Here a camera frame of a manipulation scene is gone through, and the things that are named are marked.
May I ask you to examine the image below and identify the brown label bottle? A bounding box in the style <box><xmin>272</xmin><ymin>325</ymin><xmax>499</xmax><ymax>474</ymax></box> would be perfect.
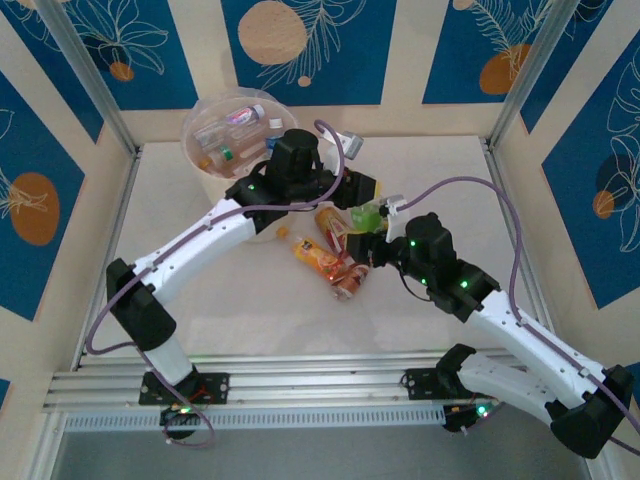
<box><xmin>332</xmin><ymin>262</ymin><xmax>371</xmax><ymax>304</ymax></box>

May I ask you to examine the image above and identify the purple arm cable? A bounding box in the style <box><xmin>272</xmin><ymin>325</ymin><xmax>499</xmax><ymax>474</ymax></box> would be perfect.
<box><xmin>398</xmin><ymin>175</ymin><xmax>640</xmax><ymax>454</ymax></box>
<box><xmin>85</xmin><ymin>119</ymin><xmax>347</xmax><ymax>447</ymax></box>

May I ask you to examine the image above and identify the aluminium table side rail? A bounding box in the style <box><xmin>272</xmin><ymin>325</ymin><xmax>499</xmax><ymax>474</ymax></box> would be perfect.
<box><xmin>480</xmin><ymin>139</ymin><xmax>549</xmax><ymax>354</ymax></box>
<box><xmin>72</xmin><ymin>149</ymin><xmax>144</xmax><ymax>374</ymax></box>

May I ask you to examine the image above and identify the gold red label bottle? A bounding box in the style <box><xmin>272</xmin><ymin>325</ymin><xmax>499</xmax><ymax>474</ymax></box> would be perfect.
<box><xmin>313</xmin><ymin>207</ymin><xmax>359</xmax><ymax>254</ymax></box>

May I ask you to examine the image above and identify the aluminium frame post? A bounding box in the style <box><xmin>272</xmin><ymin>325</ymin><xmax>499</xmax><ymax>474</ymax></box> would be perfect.
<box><xmin>485</xmin><ymin>0</ymin><xmax>587</xmax><ymax>151</ymax></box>
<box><xmin>34</xmin><ymin>0</ymin><xmax>141</xmax><ymax>159</ymax></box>

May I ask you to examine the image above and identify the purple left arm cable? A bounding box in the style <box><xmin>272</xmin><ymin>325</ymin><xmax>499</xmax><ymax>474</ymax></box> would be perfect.
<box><xmin>85</xmin><ymin>119</ymin><xmax>347</xmax><ymax>447</ymax></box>

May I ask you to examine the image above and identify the white slotted cable duct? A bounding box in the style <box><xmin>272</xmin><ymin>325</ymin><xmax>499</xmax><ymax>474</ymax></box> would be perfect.
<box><xmin>62</xmin><ymin>404</ymin><xmax>451</xmax><ymax>434</ymax></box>

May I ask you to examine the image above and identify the controller board with LEDs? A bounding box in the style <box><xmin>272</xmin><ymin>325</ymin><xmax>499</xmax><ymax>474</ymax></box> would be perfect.
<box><xmin>159</xmin><ymin>403</ymin><xmax>202</xmax><ymax>442</ymax></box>
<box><xmin>442</xmin><ymin>399</ymin><xmax>501</xmax><ymax>435</ymax></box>

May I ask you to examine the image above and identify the white plastic bin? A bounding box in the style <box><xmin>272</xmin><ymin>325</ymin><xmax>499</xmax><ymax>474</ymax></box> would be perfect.
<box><xmin>180</xmin><ymin>87</ymin><xmax>301</xmax><ymax>245</ymax></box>

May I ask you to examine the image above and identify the orange juice bottle yellow cap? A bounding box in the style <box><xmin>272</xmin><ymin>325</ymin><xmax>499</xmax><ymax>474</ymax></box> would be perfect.
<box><xmin>277</xmin><ymin>225</ymin><xmax>351</xmax><ymax>287</ymax></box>

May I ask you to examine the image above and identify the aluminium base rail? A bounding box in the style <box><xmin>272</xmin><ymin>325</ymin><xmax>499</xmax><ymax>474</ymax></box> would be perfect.
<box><xmin>42</xmin><ymin>352</ymin><xmax>521</xmax><ymax>414</ymax></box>

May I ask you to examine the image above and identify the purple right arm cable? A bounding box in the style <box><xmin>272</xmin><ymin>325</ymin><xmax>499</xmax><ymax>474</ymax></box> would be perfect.
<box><xmin>398</xmin><ymin>175</ymin><xmax>640</xmax><ymax>454</ymax></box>

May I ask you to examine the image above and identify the thin black gripper wire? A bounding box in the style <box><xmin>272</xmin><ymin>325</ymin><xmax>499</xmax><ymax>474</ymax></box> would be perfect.
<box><xmin>399</xmin><ymin>259</ymin><xmax>436</xmax><ymax>302</ymax></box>

